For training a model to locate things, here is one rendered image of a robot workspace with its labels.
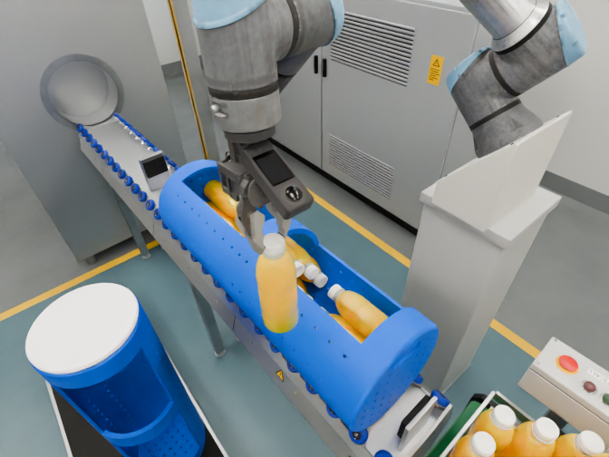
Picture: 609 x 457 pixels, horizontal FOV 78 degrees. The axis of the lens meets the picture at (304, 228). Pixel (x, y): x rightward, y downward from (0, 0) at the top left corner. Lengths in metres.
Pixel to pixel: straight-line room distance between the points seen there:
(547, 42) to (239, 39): 0.86
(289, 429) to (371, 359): 1.28
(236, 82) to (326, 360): 0.55
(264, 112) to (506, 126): 0.85
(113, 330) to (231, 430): 1.05
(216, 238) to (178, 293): 1.54
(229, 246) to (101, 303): 0.41
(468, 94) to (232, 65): 0.88
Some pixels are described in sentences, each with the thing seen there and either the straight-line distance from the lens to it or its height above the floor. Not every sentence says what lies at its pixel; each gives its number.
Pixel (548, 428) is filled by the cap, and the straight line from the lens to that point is 0.92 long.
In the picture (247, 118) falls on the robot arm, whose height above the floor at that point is 1.67.
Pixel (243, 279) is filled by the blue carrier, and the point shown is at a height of 1.17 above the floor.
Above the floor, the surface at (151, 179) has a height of 0.99.
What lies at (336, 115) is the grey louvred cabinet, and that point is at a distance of 2.88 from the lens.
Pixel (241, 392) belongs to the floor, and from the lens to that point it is 2.10.
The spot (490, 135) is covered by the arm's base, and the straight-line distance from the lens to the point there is 1.23.
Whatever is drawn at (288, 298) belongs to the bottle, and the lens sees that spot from 0.68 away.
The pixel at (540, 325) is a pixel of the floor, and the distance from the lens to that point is 2.58.
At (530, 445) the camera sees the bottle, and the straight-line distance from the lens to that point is 0.94.
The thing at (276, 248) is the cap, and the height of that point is 1.45.
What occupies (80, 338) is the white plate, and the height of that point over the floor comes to 1.04.
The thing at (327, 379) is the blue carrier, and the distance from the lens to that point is 0.81.
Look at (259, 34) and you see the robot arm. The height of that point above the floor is 1.76.
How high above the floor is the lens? 1.88
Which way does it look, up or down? 42 degrees down
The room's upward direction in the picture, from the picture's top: 2 degrees counter-clockwise
